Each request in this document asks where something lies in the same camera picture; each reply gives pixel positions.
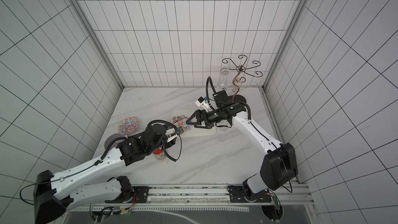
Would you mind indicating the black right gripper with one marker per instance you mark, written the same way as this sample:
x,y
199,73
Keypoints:
x,y
202,118

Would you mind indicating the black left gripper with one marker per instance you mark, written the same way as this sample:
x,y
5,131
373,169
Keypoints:
x,y
167,145

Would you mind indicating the pile of colourful candies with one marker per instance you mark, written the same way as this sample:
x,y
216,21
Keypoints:
x,y
179,120

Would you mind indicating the colourful candy jar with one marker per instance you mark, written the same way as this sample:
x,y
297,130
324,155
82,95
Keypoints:
x,y
182,127

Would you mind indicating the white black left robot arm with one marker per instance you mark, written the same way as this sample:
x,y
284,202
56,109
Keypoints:
x,y
56,193

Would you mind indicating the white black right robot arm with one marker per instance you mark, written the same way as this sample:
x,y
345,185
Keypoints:
x,y
279,165

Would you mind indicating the red lid candy jar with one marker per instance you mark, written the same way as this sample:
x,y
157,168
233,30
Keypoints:
x,y
160,155

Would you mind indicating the clear hanging wine glass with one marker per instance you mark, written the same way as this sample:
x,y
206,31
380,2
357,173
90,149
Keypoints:
x,y
222,83

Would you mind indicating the colourful patterned plate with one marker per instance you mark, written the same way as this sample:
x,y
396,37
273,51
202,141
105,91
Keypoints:
x,y
128,126

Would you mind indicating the copper glass rack dark base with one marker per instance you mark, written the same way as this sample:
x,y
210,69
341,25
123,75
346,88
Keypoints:
x,y
242,69

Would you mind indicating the grey purple plate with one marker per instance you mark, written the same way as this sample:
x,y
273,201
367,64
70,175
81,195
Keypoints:
x,y
110,139

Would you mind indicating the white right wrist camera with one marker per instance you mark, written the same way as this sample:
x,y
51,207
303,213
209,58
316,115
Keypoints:
x,y
203,103

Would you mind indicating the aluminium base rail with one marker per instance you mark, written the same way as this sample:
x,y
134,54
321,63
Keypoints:
x,y
203,198

